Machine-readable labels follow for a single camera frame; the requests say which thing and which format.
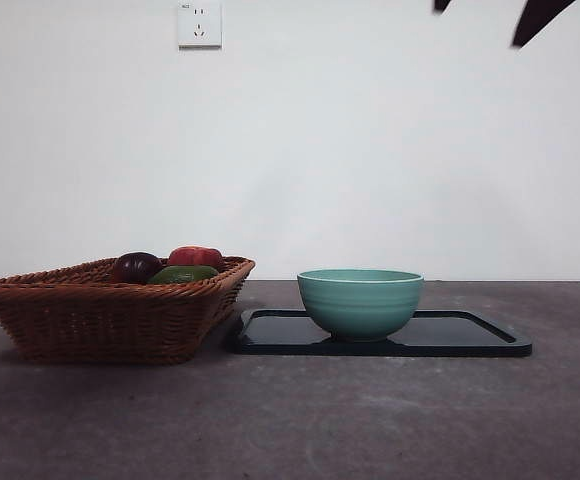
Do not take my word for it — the teal ceramic bowl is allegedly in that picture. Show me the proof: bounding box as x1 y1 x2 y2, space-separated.
296 268 425 345

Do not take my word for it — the dark rectangular tray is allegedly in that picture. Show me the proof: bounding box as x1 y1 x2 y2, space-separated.
225 308 534 358

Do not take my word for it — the red apple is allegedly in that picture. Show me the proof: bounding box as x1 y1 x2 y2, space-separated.
167 245 225 269

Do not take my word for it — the green lime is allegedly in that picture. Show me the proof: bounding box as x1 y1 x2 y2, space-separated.
145 265 220 286

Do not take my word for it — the dark purple plum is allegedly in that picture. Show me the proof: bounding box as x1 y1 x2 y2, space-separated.
111 251 164 285

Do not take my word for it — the brown wicker basket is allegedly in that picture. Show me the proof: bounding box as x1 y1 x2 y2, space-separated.
0 255 257 365

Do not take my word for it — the white wall socket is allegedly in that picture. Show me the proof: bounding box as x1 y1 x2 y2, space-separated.
178 2 223 50

